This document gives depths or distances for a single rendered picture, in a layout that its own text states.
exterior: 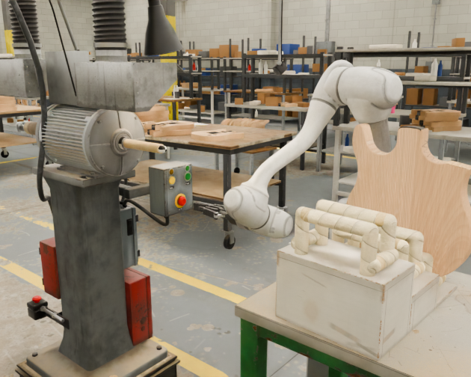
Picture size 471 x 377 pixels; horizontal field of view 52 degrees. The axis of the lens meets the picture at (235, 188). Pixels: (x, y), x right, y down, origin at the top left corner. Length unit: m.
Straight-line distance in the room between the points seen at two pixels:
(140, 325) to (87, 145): 0.90
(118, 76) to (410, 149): 0.85
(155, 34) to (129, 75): 0.25
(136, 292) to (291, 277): 1.15
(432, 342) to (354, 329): 0.19
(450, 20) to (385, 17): 1.56
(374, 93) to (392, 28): 11.44
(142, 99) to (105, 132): 0.32
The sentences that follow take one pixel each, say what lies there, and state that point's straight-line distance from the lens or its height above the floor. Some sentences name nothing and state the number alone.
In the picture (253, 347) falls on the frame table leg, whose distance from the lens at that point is 1.30.
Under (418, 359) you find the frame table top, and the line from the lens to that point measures 1.13.
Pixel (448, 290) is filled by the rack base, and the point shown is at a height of 0.94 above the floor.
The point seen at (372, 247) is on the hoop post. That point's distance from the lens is 1.02.
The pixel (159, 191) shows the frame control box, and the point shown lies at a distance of 1.97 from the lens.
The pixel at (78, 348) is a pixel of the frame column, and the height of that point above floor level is 0.37.
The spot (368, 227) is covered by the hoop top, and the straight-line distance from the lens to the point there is 1.01.
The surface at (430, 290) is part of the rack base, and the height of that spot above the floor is 1.00.
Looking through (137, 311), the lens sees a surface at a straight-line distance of 2.23.
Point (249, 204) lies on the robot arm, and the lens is 1.54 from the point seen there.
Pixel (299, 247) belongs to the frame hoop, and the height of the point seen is 1.12.
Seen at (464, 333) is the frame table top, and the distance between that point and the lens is 1.26.
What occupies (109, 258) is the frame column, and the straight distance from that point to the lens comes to 2.06.
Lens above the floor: 1.52
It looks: 14 degrees down
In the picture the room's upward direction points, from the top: straight up
